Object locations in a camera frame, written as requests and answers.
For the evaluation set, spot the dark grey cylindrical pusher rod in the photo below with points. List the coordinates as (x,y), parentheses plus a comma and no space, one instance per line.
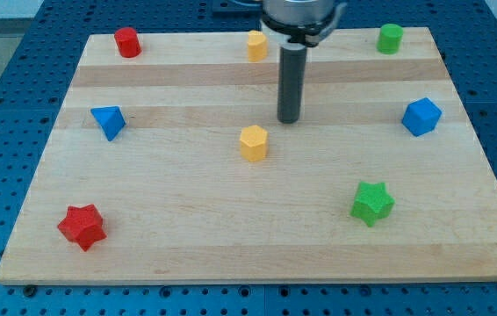
(292,64)

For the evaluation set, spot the yellow hexagon block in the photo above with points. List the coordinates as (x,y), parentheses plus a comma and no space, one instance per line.
(253,143)

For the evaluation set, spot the yellow rounded block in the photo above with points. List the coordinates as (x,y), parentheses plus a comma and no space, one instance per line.
(257,46)

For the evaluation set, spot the green cylinder block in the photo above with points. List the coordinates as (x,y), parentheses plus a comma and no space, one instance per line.
(389,38)

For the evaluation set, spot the blue cube block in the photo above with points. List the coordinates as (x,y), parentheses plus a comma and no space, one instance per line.
(421,116)

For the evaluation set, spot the red cylinder block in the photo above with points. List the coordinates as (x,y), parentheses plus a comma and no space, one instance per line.
(127,42)

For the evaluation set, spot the green star block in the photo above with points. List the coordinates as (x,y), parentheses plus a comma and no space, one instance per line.
(371,203)

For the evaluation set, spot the wooden board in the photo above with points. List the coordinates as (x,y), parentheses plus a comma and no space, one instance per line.
(182,206)

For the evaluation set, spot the blue triangle block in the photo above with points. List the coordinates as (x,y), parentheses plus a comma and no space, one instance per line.
(110,119)

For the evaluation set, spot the red star block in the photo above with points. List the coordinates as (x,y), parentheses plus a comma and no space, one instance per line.
(83,226)

